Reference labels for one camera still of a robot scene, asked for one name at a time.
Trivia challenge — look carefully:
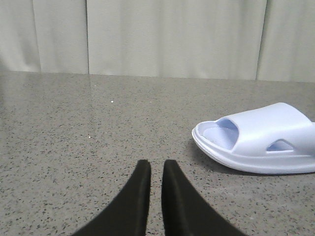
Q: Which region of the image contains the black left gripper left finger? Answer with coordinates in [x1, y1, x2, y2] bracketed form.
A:
[74, 160, 151, 236]

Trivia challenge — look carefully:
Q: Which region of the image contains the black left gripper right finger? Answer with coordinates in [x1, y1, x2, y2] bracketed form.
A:
[161, 160, 244, 236]

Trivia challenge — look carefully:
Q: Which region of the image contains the light blue slipper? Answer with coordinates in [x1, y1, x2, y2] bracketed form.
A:
[191, 103, 315, 174]

